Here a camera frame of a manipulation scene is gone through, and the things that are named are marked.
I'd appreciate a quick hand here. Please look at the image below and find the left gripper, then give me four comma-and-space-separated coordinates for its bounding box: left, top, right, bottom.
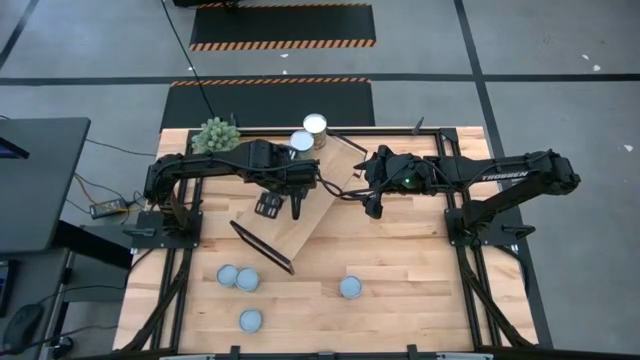
253, 159, 322, 222

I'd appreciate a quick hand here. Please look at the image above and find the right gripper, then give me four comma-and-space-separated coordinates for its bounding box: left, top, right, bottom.
363, 144, 438, 221

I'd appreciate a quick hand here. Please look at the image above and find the carrots label tin can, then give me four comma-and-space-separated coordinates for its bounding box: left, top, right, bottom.
289, 129, 317, 161

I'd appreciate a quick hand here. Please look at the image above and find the mixed vegetables label tin can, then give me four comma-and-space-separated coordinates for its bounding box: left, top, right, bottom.
234, 267, 262, 293

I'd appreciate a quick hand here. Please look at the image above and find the peaches label tin can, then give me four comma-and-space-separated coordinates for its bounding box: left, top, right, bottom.
301, 112, 330, 151

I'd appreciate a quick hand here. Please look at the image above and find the diced tomatoes label tin can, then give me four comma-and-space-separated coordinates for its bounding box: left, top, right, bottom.
338, 274, 364, 301

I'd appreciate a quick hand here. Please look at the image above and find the small teal tin can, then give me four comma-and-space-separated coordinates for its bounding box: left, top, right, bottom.
238, 308, 265, 334

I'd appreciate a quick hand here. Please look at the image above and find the green artificial plant in pot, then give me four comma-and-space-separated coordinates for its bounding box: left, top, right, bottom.
191, 116, 242, 155

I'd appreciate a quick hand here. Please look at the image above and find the black hazard-striped floor mat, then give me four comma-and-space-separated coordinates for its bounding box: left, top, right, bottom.
159, 76, 377, 130
188, 2, 377, 53

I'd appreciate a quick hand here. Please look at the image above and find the black power adapter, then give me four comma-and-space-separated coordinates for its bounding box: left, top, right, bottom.
88, 197, 129, 220

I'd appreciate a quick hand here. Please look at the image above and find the black desk base bar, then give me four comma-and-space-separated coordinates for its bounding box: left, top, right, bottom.
49, 219, 135, 271

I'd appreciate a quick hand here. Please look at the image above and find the dark grey desk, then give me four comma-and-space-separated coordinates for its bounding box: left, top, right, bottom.
0, 116, 93, 257

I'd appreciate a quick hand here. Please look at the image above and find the computer monitor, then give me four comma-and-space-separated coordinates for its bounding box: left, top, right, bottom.
0, 135, 30, 160

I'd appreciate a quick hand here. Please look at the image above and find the black computer mouse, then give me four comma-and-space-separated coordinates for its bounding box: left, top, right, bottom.
1, 302, 45, 352

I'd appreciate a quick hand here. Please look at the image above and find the wooden shelf with black frame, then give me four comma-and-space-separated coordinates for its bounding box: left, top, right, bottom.
228, 125, 370, 276

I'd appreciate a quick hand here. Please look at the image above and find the thin black cable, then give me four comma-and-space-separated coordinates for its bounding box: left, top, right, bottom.
84, 138, 157, 158

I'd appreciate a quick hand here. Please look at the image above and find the silver aluminium rail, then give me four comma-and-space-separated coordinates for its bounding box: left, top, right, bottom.
435, 352, 495, 360
158, 352, 217, 360

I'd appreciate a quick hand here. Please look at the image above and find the black floor cable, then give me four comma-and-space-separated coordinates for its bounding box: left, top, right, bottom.
159, 0, 217, 120

